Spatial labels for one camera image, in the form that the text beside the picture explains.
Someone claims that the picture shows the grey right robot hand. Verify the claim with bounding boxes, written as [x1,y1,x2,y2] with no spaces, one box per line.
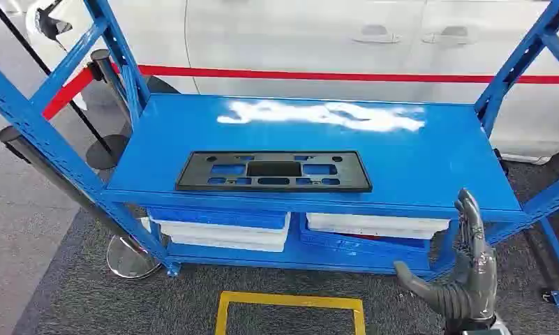
[394,188,498,325]

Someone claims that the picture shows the black plastic plate frame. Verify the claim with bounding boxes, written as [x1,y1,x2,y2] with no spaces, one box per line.
[175,150,373,194]

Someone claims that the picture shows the white foam tray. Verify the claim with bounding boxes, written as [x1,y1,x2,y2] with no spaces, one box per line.
[158,213,292,253]
[305,212,451,241]

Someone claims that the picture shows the blue plastic crate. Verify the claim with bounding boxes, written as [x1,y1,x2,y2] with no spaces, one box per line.
[299,212,451,268]
[140,207,292,254]

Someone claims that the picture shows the blue metal shelf rack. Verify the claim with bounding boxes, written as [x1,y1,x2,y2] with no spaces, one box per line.
[0,0,559,311]

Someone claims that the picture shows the long red barrier belt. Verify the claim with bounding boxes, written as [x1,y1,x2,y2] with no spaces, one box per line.
[111,64,559,86]

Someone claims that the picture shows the white car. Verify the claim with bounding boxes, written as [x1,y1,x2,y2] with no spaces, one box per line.
[24,0,559,165]

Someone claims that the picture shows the steel stanchion with round base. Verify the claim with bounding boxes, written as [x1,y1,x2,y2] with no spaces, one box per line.
[0,126,163,280]

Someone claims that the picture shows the thin black pole stand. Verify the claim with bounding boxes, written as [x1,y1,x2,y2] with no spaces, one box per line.
[0,0,131,171]

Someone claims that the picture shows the short red barrier belt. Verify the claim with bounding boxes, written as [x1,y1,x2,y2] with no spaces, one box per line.
[42,66,96,121]

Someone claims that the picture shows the steel stanchion post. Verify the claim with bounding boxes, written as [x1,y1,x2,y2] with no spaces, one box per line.
[89,48,133,126]

